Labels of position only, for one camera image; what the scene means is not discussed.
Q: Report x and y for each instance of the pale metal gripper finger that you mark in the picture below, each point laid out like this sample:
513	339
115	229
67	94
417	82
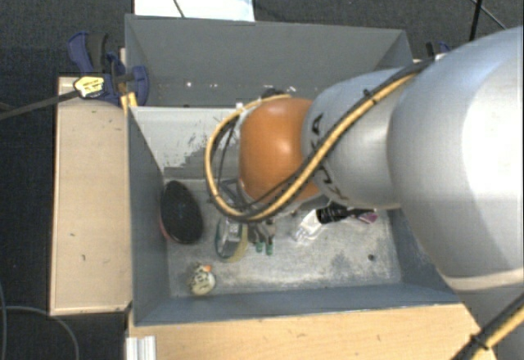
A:
233	232

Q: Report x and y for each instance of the green and yellow tape roll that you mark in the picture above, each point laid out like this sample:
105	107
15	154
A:
221	246

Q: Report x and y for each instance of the black oval case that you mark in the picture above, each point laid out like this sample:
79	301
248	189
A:
182	213

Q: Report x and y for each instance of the small white and orange toy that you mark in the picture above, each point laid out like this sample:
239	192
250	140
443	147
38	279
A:
201	280

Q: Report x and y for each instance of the grey metal bin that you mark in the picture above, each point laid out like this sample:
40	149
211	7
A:
311	268

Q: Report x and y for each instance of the small purple packet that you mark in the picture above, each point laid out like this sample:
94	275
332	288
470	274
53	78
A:
367	218

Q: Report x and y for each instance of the pale wood flat board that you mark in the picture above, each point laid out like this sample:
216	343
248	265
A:
92	203

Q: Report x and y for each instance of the black cylinder on white bracket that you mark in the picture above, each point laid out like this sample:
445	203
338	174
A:
331	214

